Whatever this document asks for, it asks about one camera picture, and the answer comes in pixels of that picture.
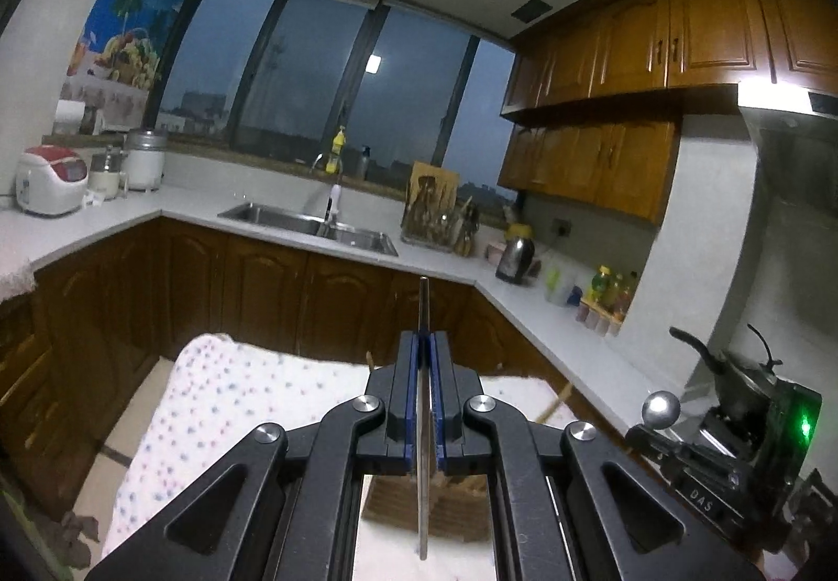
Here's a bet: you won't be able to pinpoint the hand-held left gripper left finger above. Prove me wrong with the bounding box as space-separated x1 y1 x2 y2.
85 331 420 581

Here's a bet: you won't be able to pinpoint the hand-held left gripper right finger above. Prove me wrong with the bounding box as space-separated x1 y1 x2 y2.
428 331 764 581

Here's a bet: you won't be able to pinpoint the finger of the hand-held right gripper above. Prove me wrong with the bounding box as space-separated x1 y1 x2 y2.
655 456 731 526
625 424 708 472

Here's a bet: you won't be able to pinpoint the metal spoon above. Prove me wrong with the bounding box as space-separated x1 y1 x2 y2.
643 391 682 428

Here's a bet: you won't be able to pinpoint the metal chopstick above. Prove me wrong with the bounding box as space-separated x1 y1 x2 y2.
416 276 431 561

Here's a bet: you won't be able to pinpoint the wooden slatted utensil holder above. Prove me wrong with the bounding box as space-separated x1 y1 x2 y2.
361 352 493 548

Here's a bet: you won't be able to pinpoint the gas stove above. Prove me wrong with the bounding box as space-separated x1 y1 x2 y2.
700 404 774 461

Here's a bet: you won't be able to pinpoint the black wok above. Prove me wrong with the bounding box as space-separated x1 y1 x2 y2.
669 324 787 425

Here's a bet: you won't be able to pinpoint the light wooden chopstick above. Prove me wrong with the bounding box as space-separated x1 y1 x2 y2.
537 381 574 425

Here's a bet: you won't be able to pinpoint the row of condiment bottles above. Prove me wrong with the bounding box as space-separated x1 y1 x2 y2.
576 267 639 336

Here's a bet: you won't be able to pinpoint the steel kettle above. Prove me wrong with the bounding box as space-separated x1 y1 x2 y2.
495 222 536 286

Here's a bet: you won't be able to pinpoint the white plastic container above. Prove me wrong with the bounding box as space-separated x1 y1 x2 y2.
545 268 580 307

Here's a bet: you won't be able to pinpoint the floral white tablecloth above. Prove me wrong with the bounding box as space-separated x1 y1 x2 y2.
101 332 570 581

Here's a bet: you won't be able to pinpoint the kitchen faucet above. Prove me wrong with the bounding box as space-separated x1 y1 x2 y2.
309 152 345 238

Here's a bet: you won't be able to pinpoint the wooden cutting board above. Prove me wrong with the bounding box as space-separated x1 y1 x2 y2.
406 162 458 228

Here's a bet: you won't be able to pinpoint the steel kitchen sink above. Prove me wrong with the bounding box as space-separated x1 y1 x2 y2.
217 201 399 258

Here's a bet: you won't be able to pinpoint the yellow bottle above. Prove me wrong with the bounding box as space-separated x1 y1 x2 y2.
325 126 347 174

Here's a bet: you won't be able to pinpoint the steel range hood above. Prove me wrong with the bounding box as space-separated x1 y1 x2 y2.
736 82 838 215

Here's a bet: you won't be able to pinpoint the kitchen window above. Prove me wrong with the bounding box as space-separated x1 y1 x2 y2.
157 0 518 209

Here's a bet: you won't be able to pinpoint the tall steel pot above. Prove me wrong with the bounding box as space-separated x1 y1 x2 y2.
124 129 166 192

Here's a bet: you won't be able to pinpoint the dark cloth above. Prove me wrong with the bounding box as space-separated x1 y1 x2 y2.
62 509 99 564

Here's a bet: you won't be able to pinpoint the small blender jar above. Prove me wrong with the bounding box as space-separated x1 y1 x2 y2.
87 147 127 199

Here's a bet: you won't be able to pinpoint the wooden upper cabinets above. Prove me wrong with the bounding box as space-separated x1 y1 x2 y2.
499 0 838 225

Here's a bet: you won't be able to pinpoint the white towel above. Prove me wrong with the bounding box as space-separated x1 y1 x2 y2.
0 254 35 302

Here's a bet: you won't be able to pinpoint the white rice cooker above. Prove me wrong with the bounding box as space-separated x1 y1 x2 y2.
14 145 89 217

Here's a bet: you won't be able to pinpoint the paper towel roll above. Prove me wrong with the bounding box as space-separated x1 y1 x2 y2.
54 100 87 135

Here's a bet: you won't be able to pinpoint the wire utensil rack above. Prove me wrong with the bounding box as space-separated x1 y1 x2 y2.
401 198 482 258

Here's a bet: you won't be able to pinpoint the fruit wall poster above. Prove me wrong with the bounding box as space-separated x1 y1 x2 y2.
62 0 197 130

